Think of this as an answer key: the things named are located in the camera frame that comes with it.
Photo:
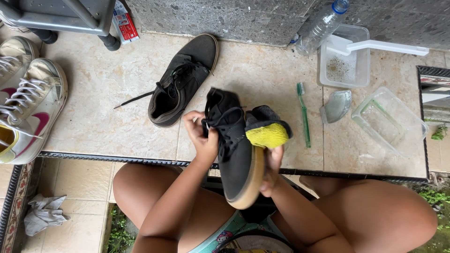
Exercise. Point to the grey shoe insole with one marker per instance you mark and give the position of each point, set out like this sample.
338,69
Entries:
337,105

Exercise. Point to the clear tub with soapy water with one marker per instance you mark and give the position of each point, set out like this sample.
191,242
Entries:
346,68

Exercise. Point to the person's left hand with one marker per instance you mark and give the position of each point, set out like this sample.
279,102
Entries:
202,144

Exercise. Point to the black canvas shoe tan sole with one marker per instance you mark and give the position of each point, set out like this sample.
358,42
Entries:
182,80
235,158

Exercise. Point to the white crumpled cloth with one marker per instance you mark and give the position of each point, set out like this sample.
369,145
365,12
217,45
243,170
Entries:
45,214

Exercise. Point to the person's leg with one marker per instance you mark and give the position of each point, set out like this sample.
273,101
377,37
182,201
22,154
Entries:
379,218
140,193

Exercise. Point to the person's left leg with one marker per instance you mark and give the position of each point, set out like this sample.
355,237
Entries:
140,193

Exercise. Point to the clear plastic bottle blue cap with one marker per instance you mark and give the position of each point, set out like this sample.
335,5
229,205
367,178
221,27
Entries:
318,30

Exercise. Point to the person's right hand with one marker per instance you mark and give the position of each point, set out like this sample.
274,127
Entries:
271,172

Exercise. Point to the green toothbrush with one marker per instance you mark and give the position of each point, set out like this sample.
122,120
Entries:
304,116

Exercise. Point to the white shoe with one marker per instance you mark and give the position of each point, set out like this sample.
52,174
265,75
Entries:
14,25

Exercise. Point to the person's right leg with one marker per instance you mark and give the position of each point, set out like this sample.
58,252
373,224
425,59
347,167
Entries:
379,218

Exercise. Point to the clear plastic container green rim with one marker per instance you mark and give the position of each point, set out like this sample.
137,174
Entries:
390,121

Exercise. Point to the light blue printed shorts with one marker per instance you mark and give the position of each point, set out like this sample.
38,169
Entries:
228,235

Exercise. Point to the red white toothpaste box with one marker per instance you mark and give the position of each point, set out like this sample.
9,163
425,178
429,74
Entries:
124,26

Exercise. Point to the grey metal stool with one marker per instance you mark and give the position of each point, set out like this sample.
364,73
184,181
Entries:
63,15

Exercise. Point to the person's left fingers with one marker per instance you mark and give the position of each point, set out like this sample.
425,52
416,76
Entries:
192,117

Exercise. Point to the white sneaker pink logo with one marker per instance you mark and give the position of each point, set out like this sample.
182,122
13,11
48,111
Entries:
31,109
17,49

